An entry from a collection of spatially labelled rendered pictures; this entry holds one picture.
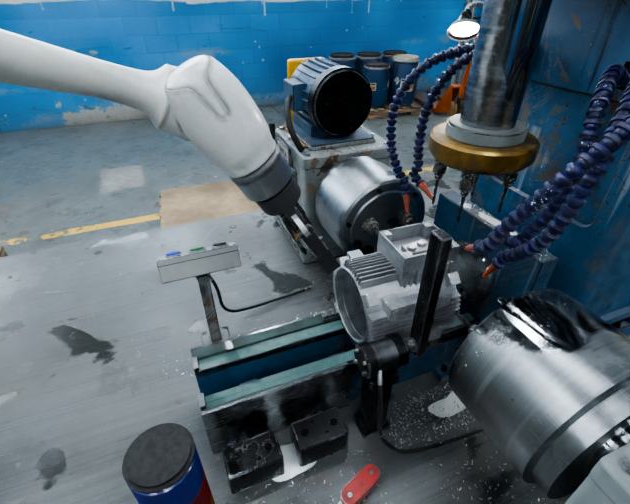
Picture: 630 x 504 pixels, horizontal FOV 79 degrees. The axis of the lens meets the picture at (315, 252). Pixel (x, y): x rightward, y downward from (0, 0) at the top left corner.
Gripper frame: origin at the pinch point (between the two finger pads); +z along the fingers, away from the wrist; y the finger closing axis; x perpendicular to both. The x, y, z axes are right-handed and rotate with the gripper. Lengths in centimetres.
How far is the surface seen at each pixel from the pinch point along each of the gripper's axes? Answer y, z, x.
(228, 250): 14.2, -5.9, 16.2
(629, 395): -45.0, 5.9, -19.8
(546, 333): -34.4, 4.4, -18.6
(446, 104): 397, 259, -259
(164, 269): 13.7, -11.8, 28.5
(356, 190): 17.9, 4.3, -15.4
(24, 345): 32, -8, 75
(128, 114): 537, 57, 106
